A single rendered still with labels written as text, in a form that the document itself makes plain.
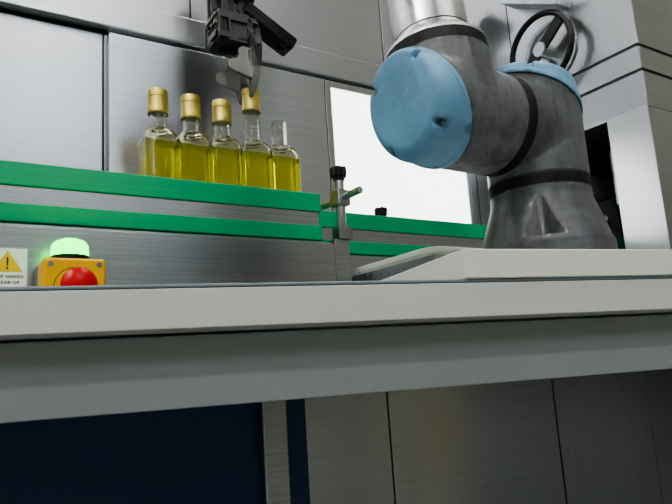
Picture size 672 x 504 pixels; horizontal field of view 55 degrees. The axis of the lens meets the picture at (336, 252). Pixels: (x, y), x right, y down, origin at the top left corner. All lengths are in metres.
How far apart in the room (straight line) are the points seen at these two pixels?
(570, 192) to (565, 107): 0.10
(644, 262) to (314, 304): 0.36
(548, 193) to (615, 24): 1.13
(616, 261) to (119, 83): 0.93
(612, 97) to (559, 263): 1.15
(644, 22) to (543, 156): 1.12
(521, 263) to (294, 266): 0.45
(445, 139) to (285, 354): 0.26
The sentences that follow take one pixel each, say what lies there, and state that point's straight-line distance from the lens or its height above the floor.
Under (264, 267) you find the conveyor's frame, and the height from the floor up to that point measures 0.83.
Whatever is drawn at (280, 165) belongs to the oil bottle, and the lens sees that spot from 1.18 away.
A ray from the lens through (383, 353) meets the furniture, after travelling 0.60.
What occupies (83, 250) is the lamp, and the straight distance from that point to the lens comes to 0.83.
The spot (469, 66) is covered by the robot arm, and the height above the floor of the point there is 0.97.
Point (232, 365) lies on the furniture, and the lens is 0.56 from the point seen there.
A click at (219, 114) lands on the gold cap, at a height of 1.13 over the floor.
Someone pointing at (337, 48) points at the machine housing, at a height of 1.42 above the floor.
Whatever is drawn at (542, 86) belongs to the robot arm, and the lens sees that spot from 0.78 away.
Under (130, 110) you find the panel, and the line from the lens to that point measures 1.27.
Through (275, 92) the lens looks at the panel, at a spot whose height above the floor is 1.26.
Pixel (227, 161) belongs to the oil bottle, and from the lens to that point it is 1.13.
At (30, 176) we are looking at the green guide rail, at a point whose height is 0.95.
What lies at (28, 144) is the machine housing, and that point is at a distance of 1.24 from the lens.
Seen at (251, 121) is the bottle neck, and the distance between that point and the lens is 1.19.
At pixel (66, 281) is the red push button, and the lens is 0.78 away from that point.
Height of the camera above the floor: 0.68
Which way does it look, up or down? 10 degrees up
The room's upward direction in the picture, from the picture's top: 4 degrees counter-clockwise
